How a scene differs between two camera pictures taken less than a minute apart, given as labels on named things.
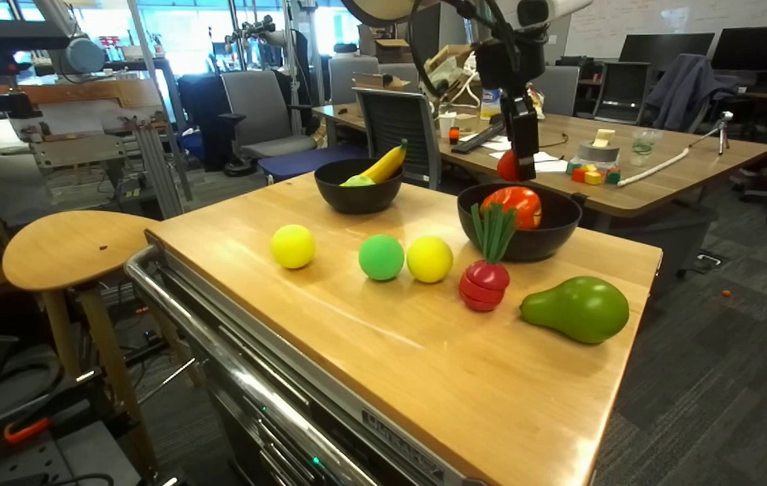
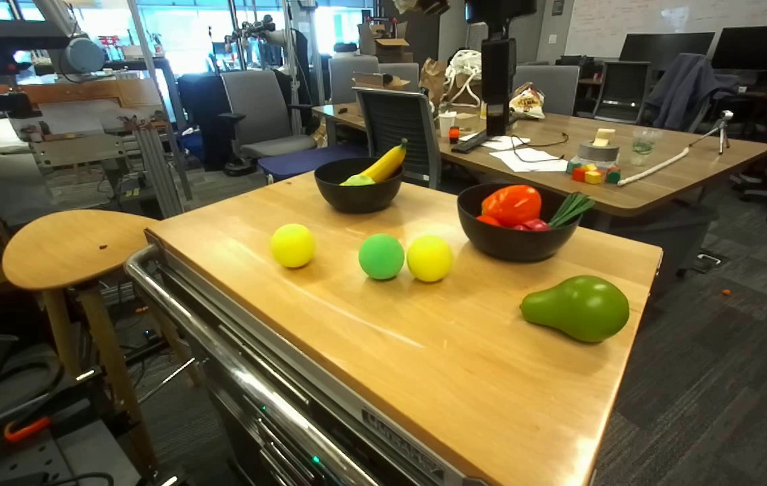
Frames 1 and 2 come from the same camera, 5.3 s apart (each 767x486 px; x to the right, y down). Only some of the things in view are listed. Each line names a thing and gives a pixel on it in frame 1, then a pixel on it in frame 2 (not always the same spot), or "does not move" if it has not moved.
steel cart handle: [223, 345] does not move
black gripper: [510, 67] to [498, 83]
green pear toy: [586, 308] does not move
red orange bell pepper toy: [518, 200] does not move
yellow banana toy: [377, 171] does not move
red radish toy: [487, 281] to [562, 218]
